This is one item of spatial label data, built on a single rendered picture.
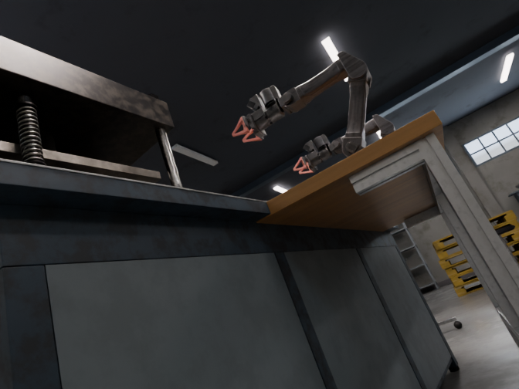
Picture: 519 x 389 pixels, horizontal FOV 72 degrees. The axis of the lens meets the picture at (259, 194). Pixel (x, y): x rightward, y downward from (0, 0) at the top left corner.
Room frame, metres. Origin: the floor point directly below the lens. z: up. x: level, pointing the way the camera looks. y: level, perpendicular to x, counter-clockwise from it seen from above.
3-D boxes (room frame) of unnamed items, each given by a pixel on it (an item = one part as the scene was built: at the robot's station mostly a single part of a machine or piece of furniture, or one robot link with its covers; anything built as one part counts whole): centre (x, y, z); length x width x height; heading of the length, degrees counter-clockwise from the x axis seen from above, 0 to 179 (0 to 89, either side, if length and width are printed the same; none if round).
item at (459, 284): (5.84, -2.84, 0.42); 1.20 x 0.82 x 0.84; 69
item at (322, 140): (1.70, -0.43, 1.24); 0.12 x 0.09 x 0.12; 67
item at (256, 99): (1.19, -0.11, 1.25); 0.07 x 0.06 x 0.11; 157
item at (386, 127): (1.64, -0.58, 1.17); 0.30 x 0.09 x 0.12; 67
